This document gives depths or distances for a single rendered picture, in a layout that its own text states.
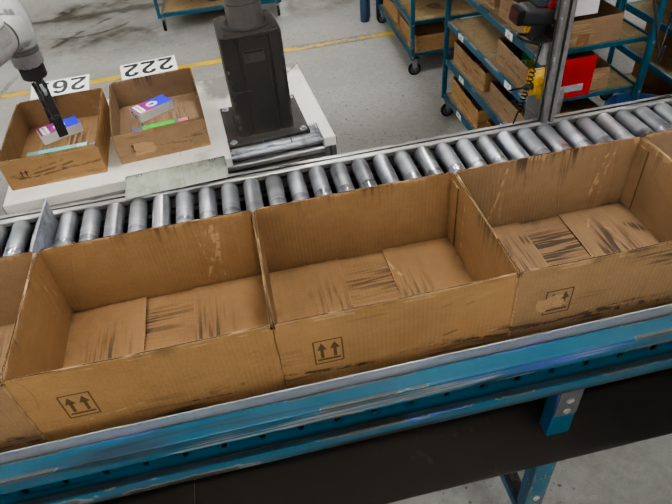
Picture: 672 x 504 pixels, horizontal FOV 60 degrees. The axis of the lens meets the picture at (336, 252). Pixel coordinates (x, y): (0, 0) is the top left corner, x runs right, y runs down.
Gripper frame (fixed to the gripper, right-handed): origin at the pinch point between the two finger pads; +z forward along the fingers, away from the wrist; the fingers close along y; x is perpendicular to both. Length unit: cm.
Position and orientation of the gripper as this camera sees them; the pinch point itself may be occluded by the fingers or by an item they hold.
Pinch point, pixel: (57, 123)
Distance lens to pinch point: 216.1
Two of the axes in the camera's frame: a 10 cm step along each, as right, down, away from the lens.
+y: -6.0, -5.1, 6.2
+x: -8.0, 4.5, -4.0
